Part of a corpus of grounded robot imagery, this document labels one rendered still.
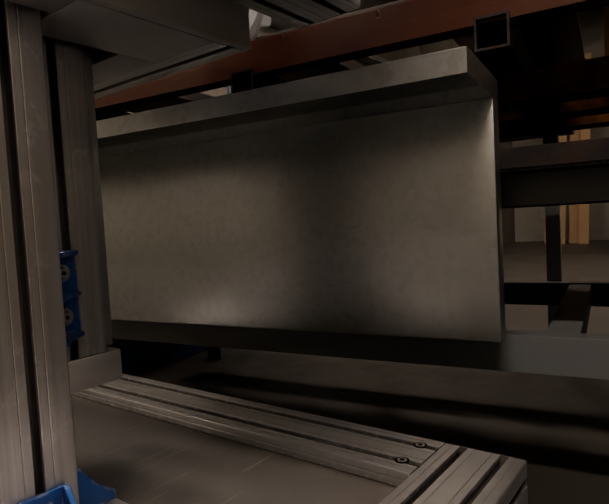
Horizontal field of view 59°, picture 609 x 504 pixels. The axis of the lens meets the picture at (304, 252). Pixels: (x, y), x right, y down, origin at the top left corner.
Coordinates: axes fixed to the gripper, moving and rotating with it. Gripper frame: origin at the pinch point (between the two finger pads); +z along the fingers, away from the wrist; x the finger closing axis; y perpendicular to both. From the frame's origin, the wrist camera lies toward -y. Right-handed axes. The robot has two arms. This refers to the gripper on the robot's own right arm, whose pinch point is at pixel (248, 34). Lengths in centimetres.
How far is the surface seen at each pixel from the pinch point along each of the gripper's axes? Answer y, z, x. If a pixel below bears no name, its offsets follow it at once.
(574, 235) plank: 725, 65, -20
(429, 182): -7.0, 31.6, -36.0
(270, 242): -6.9, 39.8, -7.0
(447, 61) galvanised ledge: -23, 19, -43
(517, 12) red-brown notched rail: -3.3, 8.2, -48.6
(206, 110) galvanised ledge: -23.1, 19.3, -7.4
